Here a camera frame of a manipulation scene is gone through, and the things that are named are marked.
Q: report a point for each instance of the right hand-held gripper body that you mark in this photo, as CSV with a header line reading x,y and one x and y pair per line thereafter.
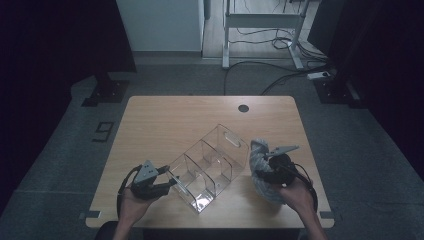
x,y
281,168

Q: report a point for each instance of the person's right hand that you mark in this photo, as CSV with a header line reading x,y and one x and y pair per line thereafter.
x,y
295,196

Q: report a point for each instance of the person's left hand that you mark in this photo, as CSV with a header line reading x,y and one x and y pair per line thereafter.
x,y
133,208

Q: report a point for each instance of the grey fluffy cloth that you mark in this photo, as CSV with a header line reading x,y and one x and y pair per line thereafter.
x,y
259,156

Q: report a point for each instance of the black round table grommet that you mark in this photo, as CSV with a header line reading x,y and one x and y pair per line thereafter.
x,y
243,108

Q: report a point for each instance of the black stand base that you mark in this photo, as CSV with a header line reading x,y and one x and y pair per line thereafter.
x,y
106,91
336,93

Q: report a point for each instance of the person's dark trouser leg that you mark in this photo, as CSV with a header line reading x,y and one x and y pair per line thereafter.
x,y
105,231

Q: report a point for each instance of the white power strip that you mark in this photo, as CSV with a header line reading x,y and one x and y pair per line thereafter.
x,y
318,75

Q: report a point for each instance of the dark curtain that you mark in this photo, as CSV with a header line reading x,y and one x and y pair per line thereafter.
x,y
50,66
383,66

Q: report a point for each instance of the white metal desk frame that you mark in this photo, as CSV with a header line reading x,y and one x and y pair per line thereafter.
x,y
260,20

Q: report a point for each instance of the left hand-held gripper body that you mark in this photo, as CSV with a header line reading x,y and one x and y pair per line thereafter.
x,y
146,181

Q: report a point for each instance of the white cabinet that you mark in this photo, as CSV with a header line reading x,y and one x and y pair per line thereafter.
x,y
160,23

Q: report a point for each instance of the clear acrylic divided organizer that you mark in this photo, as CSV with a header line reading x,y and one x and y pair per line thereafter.
x,y
213,160

